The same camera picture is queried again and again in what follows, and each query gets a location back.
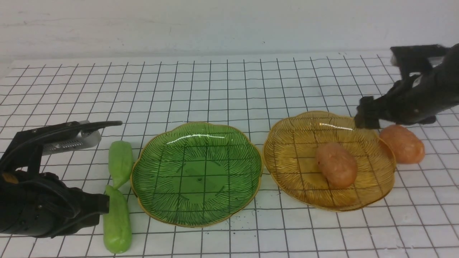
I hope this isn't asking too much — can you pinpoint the amber glass plate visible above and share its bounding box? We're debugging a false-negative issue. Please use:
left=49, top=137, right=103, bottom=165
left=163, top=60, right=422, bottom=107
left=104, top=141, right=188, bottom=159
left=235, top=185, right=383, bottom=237
left=262, top=110, right=396, bottom=212

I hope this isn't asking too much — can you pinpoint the green vegetable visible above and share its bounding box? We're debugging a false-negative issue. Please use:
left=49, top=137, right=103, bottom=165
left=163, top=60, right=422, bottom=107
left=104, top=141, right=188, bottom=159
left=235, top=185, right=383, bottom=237
left=103, top=185, right=132, bottom=254
left=108, top=140, right=133, bottom=189

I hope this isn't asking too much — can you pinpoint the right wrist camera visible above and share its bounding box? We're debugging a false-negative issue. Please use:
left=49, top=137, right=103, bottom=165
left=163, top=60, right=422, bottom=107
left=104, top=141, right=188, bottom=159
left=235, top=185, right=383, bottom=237
left=390, top=44, right=451, bottom=80

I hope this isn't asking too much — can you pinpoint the green glass plate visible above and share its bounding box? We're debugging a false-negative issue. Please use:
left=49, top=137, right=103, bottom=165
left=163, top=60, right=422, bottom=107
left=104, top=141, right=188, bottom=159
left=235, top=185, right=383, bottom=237
left=131, top=122, right=264, bottom=228

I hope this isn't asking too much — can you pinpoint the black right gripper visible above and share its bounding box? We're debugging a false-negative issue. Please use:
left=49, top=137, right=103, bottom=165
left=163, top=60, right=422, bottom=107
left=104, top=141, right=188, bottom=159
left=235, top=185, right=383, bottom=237
left=354, top=44, right=459, bottom=129

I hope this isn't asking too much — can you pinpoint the orange potato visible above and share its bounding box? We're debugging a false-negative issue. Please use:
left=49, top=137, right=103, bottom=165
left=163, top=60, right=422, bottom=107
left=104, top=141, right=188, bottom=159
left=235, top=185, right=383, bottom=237
left=380, top=125, right=426, bottom=164
left=315, top=142, right=358, bottom=189

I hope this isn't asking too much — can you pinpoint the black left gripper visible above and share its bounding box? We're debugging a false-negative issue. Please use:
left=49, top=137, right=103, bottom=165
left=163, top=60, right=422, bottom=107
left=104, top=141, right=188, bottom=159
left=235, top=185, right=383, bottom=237
left=0, top=171, right=110, bottom=237

